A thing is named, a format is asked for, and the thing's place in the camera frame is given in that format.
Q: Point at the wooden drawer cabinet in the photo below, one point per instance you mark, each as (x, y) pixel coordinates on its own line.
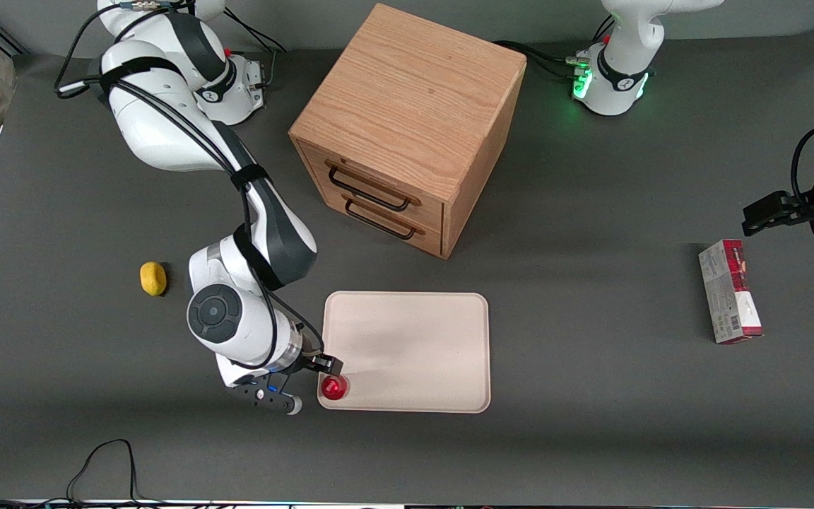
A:
(414, 106)

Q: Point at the yellow lemon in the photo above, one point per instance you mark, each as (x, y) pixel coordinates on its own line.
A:
(153, 278)

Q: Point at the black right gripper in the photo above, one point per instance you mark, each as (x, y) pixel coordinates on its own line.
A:
(314, 363)

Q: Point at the red coke bottle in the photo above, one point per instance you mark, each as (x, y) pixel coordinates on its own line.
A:
(334, 388)

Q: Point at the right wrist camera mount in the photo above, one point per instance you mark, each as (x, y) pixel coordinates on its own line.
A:
(266, 397)

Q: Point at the grey and red carton box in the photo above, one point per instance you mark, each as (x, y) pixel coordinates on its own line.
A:
(730, 291)

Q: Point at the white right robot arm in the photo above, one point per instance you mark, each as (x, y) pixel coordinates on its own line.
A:
(167, 120)

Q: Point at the beige rectangular tray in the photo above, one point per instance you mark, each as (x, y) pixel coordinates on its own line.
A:
(407, 346)

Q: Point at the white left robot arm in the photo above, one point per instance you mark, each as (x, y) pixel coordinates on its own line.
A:
(622, 63)

